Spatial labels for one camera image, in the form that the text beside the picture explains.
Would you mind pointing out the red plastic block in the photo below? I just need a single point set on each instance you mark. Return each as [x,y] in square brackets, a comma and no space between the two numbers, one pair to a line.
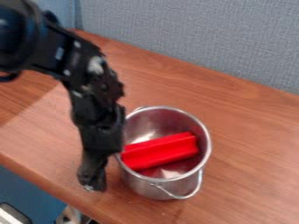
[159,151]

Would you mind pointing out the grey device under table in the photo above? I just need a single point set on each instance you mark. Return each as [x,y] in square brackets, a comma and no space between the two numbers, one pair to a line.
[13,216]

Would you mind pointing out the stainless steel pot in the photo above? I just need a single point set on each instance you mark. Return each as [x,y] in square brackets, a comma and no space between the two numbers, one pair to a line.
[174,181]

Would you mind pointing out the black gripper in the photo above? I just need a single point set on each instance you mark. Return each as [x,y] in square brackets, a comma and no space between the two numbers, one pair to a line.
[101,131]

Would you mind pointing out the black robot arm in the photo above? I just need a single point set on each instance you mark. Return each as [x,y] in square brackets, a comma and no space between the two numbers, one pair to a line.
[35,44]

